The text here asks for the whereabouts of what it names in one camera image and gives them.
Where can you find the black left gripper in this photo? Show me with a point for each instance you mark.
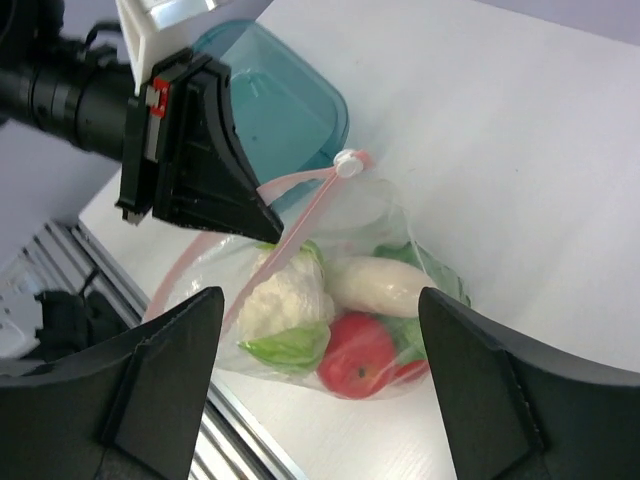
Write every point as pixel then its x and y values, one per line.
pixel 81 90

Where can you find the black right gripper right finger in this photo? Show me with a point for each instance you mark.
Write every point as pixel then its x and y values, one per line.
pixel 516 408

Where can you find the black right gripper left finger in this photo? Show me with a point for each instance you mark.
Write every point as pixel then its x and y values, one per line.
pixel 127 408

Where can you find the red tomato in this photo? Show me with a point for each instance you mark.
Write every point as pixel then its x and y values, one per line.
pixel 360 358

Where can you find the white cauliflower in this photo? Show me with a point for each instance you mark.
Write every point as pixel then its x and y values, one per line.
pixel 284 322

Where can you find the white eggplant green stem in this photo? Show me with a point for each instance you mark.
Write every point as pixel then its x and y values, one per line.
pixel 376 285

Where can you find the clear pink zip top bag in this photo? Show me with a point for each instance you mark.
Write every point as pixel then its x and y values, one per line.
pixel 346 210

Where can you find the red orange mango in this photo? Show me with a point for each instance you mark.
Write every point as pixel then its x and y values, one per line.
pixel 411 371

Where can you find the teal plastic container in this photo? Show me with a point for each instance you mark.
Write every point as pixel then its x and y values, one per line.
pixel 288 117

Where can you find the aluminium frame rail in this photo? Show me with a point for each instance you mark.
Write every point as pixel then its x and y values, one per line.
pixel 230 443

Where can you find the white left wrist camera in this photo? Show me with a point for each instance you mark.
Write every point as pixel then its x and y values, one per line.
pixel 155 30

